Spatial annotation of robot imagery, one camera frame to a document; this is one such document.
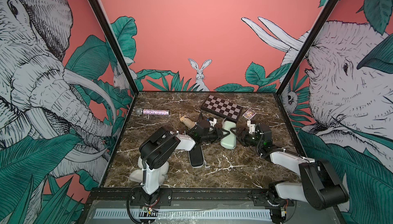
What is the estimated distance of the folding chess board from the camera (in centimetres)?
106

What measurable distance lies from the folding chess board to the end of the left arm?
0.21m

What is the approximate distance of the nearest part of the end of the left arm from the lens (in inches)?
29.4
